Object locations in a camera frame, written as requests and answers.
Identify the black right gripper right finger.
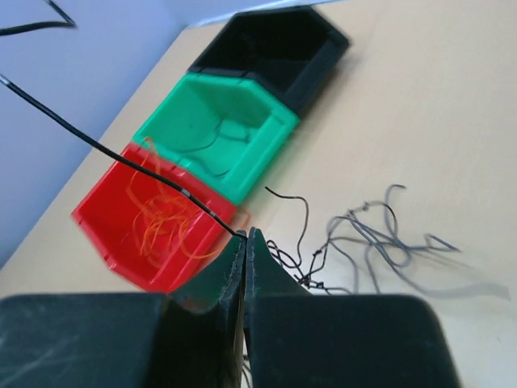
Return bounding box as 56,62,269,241
245,227,311,297

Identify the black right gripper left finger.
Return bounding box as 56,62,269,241
171,230,247,314

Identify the thin orange wire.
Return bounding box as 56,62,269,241
127,136,251,270

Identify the red plastic bin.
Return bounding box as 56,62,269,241
72,162,228,293

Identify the green plastic bin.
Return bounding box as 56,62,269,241
132,73,299,205

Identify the black plastic bin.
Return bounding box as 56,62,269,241
188,6,351,116

